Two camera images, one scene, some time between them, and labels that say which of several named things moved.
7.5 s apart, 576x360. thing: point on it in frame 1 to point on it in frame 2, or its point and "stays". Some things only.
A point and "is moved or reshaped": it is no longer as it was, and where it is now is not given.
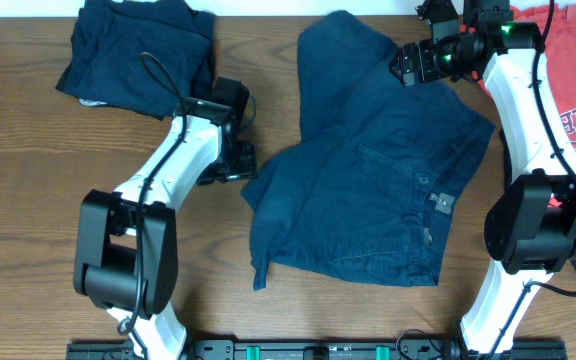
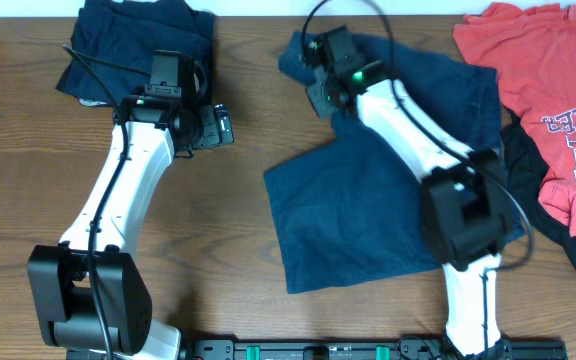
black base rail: [323, 351] stays
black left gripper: [247, 172] to [213, 136]
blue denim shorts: [366, 195] is moved or reshaped
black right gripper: [405, 53] to [322, 106]
